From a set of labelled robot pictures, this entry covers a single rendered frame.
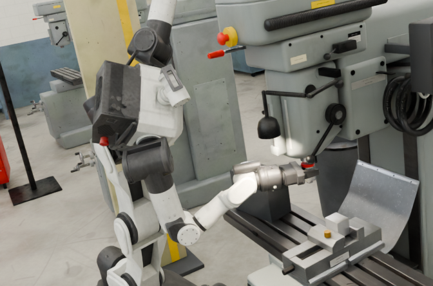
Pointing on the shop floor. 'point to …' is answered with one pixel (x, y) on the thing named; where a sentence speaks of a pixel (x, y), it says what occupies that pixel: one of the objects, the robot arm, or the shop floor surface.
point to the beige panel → (108, 47)
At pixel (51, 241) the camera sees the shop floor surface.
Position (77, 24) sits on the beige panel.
